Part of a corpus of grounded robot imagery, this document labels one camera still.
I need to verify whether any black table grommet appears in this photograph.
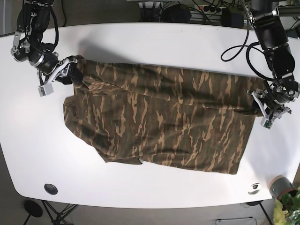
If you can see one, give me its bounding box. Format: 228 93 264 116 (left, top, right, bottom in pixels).
44 183 58 195

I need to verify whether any black tripod stand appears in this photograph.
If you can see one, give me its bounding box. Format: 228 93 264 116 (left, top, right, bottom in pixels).
23 200 79 225

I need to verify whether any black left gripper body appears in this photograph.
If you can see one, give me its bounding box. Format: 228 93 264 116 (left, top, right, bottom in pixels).
265 78 300 110

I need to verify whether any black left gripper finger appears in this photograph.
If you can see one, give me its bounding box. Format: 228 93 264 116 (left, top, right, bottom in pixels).
247 90 272 118
262 107 292 130

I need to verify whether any silver table grommet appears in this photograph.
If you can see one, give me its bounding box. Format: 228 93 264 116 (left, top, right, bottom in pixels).
247 183 261 195

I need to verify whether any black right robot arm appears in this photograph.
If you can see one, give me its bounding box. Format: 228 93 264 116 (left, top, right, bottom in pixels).
11 0 83 97

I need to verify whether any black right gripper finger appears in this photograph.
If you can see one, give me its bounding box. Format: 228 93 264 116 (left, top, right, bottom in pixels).
38 58 78 97
56 68 83 85

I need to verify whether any potted green plant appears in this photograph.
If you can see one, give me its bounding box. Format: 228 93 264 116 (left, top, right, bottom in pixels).
269 175 300 225

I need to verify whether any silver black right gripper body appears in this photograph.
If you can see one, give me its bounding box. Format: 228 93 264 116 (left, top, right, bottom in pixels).
12 42 63 80

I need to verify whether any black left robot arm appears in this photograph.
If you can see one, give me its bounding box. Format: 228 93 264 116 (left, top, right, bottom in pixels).
240 0 300 129

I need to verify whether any camouflage T-shirt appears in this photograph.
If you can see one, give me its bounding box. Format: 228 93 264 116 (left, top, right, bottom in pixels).
64 56 265 174

